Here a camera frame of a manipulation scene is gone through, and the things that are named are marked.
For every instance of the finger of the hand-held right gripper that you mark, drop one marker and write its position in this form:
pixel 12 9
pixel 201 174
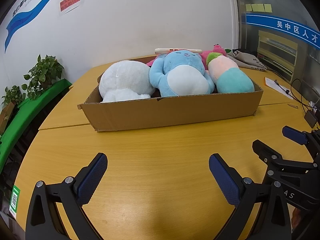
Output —
pixel 268 155
pixel 293 133

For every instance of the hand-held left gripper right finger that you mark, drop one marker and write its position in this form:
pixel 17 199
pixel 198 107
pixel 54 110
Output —
pixel 225 180

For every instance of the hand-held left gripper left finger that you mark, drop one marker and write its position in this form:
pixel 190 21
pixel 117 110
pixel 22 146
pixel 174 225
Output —
pixel 92 177

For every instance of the cardboard box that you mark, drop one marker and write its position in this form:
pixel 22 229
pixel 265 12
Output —
pixel 175 112

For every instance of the white plush toy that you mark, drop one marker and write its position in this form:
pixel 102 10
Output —
pixel 122 80

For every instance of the black power adapter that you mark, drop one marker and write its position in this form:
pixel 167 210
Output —
pixel 310 118

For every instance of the white plug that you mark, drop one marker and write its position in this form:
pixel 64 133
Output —
pixel 313 104

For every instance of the white paper sheet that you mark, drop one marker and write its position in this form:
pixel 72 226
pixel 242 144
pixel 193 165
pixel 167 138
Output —
pixel 271 82

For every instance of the green code sticker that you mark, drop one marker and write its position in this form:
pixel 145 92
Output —
pixel 15 201

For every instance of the green pink teal plush toy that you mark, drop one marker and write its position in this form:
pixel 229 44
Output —
pixel 232 80

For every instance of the grey cloth bag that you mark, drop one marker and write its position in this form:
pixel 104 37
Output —
pixel 246 60

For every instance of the green cloth cover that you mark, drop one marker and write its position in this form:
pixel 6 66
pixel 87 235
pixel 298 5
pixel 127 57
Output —
pixel 30 112

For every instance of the brown box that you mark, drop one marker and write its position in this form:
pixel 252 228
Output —
pixel 6 117

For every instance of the blue plush toy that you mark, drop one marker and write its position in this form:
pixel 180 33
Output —
pixel 185 80

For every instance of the blue door banner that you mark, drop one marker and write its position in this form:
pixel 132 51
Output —
pixel 280 25

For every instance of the small green potted plant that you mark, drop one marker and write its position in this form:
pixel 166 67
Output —
pixel 13 95

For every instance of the large green potted plant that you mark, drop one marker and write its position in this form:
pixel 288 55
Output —
pixel 43 72

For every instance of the yellow sticky note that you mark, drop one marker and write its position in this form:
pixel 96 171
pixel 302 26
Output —
pixel 261 7
pixel 248 7
pixel 255 7
pixel 268 8

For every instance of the white remote control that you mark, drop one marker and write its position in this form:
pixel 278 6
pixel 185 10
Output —
pixel 175 50

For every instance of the blue wall banner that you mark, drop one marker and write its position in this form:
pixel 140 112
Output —
pixel 22 17

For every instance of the red wall sign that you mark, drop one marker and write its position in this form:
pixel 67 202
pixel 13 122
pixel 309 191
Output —
pixel 69 2

